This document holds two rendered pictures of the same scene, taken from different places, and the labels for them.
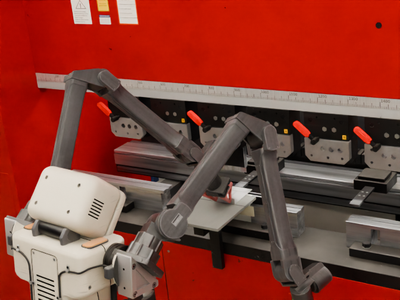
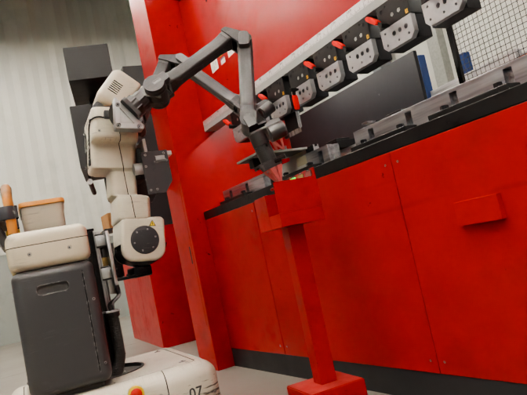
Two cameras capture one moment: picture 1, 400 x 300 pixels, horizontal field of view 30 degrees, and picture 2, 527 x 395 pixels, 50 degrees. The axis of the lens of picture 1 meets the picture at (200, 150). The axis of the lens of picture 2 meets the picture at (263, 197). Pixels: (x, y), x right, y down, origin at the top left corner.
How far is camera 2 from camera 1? 1.81 m
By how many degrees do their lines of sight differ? 36
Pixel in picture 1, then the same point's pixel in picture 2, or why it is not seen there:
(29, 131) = (196, 158)
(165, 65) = not seen: hidden behind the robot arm
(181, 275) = not seen: hidden behind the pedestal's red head
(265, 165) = (240, 57)
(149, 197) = (258, 183)
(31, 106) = (198, 143)
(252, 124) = (233, 32)
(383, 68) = not seen: outside the picture
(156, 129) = (216, 89)
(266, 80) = (292, 44)
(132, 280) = (115, 114)
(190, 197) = (174, 73)
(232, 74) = (277, 53)
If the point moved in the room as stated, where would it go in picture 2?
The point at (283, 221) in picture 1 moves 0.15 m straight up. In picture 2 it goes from (247, 89) to (238, 49)
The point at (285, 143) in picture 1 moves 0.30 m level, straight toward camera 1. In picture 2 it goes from (308, 87) to (270, 77)
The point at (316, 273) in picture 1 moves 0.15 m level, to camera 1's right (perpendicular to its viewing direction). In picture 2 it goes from (271, 124) to (312, 111)
